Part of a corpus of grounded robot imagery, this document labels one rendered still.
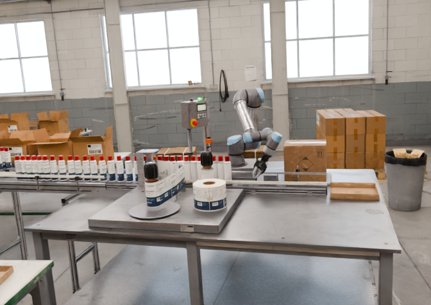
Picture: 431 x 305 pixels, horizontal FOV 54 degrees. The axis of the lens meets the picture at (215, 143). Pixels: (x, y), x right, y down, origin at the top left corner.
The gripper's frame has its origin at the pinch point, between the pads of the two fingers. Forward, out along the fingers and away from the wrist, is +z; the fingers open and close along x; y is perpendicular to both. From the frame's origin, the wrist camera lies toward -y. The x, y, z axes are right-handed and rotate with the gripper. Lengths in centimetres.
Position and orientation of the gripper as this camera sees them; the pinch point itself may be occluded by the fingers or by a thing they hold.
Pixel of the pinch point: (254, 176)
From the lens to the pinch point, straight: 301.9
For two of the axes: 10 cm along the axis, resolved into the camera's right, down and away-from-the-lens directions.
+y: -2.7, 1.9, -9.5
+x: 8.6, 4.8, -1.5
